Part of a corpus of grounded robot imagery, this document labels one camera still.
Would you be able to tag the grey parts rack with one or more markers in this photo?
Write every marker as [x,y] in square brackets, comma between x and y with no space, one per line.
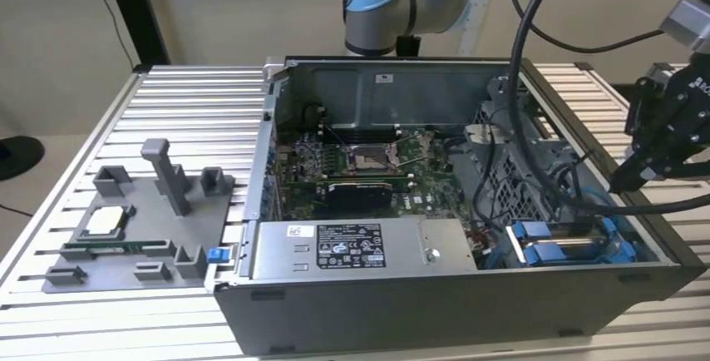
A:
[144,228]

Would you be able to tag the green RAM stick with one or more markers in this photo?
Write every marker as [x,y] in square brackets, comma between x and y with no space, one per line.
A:
[132,247]

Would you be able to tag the silver CPU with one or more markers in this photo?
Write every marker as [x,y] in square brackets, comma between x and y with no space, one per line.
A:
[104,220]

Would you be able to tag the blue disk carrier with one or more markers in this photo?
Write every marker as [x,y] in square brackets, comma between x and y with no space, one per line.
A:
[545,253]

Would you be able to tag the green motherboard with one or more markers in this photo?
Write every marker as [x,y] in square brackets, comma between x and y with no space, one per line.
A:
[432,182]

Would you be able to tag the CPU socket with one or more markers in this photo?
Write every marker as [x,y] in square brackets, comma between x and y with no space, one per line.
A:
[365,159]

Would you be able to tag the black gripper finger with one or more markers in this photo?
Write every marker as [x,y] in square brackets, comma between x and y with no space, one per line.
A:
[687,163]
[638,161]

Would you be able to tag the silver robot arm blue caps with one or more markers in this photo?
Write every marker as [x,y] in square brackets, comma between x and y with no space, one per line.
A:
[376,16]

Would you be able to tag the hard disk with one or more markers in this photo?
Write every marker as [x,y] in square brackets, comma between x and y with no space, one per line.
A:
[532,230]

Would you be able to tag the black graphics card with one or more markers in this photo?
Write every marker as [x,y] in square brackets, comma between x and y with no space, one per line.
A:
[357,199]

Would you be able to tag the silver power supply unit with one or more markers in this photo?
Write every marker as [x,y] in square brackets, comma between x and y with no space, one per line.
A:
[277,253]

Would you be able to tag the grey perforated disk cage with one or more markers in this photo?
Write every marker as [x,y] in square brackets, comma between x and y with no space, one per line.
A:
[504,186]

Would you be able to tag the black frame post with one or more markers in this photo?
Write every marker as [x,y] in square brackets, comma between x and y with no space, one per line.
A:
[134,11]

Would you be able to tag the blue case latch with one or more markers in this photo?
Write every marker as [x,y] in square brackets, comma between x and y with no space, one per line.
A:
[216,255]

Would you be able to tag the dark grey PC case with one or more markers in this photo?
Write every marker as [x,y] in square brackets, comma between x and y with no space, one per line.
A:
[388,315]

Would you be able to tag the black RAM slots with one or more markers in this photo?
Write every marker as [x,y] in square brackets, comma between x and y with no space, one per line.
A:
[360,130]

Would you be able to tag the black round stand base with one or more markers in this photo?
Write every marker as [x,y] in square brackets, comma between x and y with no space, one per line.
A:
[18,157]

